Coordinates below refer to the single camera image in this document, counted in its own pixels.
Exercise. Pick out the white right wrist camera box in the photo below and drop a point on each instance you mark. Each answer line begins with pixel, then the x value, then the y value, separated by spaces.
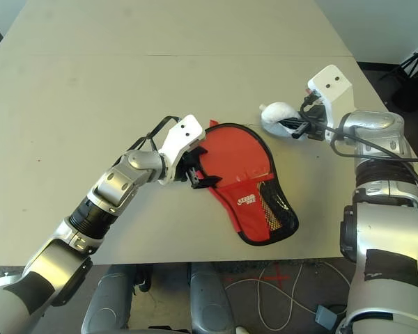
pixel 331 83

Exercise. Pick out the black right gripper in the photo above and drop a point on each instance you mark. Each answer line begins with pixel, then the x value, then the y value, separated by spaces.
pixel 317 129

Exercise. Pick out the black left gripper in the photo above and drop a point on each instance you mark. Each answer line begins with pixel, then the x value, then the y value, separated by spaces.
pixel 189 170

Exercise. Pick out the grey-blue plush zipper toy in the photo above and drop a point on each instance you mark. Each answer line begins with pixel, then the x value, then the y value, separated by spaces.
pixel 275 115

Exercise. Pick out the black and red paddle case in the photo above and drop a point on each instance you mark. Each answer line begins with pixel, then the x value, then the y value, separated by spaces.
pixel 244 212

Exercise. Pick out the grey robot leg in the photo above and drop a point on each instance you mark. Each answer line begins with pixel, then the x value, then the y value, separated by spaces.
pixel 108 302
pixel 210 302

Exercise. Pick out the grey left robot leg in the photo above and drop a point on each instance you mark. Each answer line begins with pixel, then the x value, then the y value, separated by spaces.
pixel 108 302

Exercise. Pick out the black bag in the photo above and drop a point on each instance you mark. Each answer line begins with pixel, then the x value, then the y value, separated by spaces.
pixel 411 94

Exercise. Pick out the grey right robot leg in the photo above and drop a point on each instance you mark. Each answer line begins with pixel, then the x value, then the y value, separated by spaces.
pixel 210 302

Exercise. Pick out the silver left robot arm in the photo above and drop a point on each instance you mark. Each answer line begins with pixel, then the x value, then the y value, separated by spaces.
pixel 115 181

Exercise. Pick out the grey-blue foot pedal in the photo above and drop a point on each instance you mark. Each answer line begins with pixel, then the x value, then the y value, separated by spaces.
pixel 325 316

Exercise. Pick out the black tripod stand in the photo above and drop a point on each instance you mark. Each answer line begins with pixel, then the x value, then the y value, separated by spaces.
pixel 412 61

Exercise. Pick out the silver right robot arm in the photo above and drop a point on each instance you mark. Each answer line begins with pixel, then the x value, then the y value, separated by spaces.
pixel 386 226

